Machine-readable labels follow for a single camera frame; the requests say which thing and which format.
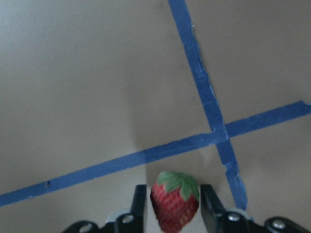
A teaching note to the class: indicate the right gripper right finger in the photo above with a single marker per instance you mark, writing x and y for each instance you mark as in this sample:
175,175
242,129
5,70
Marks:
218,219

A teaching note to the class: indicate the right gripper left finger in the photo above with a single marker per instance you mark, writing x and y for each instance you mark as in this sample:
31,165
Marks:
123,221

